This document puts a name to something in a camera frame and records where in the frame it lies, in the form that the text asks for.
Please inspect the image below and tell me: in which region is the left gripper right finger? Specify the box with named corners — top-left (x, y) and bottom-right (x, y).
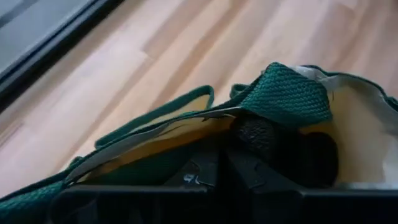
top-left (222, 148), bottom-right (303, 192)

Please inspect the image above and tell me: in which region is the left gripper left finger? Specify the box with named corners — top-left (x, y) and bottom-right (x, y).
top-left (164, 148), bottom-right (223, 188)

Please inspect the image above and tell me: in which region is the red black garden glove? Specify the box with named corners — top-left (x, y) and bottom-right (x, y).
top-left (229, 115), bottom-right (340, 188)

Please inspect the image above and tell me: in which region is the beige gardening bag green trim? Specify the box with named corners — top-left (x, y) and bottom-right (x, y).
top-left (0, 61), bottom-right (398, 224)

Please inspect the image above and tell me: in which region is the black aluminium table frame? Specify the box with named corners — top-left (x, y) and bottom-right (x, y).
top-left (0, 0), bottom-right (125, 111)

